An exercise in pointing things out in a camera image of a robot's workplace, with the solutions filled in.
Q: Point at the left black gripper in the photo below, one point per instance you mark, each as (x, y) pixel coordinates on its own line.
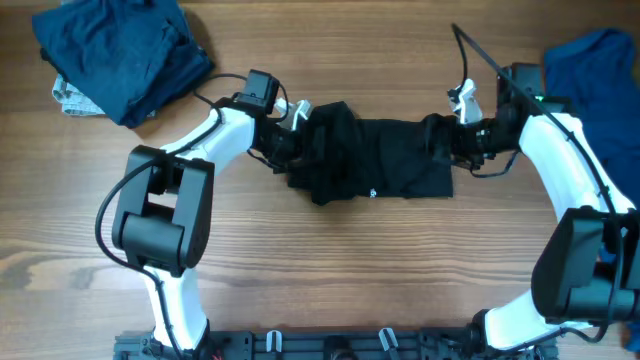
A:
(298, 152)

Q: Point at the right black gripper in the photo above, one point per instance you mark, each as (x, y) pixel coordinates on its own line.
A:
(458, 154)

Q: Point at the black polo shirt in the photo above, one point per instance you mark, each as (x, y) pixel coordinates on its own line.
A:
(344, 156)

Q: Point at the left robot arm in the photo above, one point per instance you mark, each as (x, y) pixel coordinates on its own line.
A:
(156, 220)

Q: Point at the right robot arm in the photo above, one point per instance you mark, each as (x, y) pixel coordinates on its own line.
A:
(588, 273)

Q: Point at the bright blue shirt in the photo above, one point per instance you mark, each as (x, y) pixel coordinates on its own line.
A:
(595, 72)

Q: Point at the folded dark blue garment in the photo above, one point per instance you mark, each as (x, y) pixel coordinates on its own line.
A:
(128, 57)

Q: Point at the white patterned folded cloth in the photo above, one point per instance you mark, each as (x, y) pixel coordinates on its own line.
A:
(73, 102)

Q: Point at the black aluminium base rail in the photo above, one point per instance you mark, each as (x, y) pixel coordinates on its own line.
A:
(386, 343)

